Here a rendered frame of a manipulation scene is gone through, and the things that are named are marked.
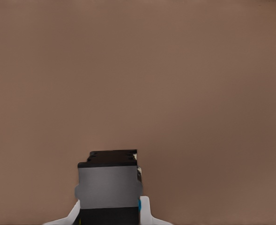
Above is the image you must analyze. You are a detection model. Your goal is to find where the pale right gripper right finger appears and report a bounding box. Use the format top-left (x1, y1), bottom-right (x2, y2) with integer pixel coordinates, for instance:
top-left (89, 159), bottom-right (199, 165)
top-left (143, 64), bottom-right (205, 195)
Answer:
top-left (138, 195), bottom-right (174, 225)

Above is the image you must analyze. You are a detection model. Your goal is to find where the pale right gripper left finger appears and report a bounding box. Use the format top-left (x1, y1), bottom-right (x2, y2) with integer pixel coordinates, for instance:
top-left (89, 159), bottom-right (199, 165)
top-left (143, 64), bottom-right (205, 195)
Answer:
top-left (42, 200), bottom-right (82, 225)

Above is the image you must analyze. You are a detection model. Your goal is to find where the grey and black switch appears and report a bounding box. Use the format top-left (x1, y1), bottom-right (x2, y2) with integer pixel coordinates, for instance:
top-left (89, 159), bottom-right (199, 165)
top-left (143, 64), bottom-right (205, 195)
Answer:
top-left (75, 149), bottom-right (143, 225)

